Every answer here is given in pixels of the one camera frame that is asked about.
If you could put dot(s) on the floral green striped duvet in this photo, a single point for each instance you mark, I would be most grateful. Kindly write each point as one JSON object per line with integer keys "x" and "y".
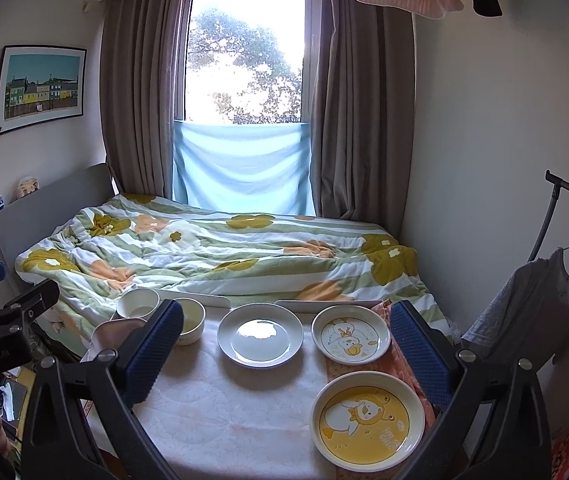
{"x": 147, "y": 241}

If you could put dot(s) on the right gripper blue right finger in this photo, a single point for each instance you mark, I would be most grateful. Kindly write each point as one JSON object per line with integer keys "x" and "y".
{"x": 492, "y": 421}

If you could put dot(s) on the left white table rail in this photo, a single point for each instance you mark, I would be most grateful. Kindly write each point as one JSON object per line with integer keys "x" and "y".
{"x": 209, "y": 301}

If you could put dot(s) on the brown curtain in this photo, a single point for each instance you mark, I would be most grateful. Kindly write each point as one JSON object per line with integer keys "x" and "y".
{"x": 138, "y": 64}
{"x": 364, "y": 113}

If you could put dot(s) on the right brown curtain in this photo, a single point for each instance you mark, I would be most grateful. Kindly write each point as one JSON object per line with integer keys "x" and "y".
{"x": 364, "y": 113}

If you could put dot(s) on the grey headboard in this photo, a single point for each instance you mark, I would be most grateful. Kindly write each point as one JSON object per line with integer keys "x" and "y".
{"x": 34, "y": 217}

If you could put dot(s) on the framed houses picture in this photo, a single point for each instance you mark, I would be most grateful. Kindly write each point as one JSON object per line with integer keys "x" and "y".
{"x": 40, "y": 84}

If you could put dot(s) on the orange floral cloth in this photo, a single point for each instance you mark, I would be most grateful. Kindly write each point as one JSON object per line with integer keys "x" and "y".
{"x": 394, "y": 363}

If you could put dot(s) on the left brown curtain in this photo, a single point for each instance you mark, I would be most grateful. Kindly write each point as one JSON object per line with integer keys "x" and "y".
{"x": 138, "y": 64}

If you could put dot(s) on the light blue window cloth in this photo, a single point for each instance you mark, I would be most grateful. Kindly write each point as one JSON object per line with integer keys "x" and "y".
{"x": 243, "y": 168}

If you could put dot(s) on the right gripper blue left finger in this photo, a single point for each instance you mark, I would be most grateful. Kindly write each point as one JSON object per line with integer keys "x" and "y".
{"x": 57, "y": 440}

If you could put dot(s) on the large yellow bear plate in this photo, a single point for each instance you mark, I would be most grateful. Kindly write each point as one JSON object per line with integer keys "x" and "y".
{"x": 367, "y": 421}

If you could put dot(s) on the small plush toy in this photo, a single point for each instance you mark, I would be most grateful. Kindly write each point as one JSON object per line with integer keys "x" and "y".
{"x": 26, "y": 186}

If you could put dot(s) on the window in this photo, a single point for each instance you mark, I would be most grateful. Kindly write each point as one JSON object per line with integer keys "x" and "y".
{"x": 247, "y": 62}

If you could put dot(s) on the white ribbed bowl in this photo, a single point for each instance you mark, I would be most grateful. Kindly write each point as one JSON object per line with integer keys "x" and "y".
{"x": 138, "y": 303}

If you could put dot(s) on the grey hanging garment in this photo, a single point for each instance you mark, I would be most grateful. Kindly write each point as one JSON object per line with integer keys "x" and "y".
{"x": 528, "y": 318}

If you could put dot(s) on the cream yellow bowl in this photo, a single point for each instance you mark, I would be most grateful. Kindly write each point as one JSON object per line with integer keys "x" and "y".
{"x": 194, "y": 320}

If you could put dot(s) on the white floral tablecloth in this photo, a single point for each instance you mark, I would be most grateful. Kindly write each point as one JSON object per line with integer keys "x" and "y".
{"x": 212, "y": 418}

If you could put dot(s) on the plain white plate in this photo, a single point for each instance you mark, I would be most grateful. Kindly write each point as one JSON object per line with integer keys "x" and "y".
{"x": 260, "y": 336}

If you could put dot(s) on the white table rail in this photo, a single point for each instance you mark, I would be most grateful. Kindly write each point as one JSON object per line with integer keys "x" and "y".
{"x": 209, "y": 301}
{"x": 316, "y": 306}

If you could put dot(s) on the small duck pattern plate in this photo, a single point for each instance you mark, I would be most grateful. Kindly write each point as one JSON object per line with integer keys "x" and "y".
{"x": 351, "y": 335}

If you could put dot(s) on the right white table rail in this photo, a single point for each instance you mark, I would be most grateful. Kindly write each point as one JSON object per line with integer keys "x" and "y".
{"x": 316, "y": 306}

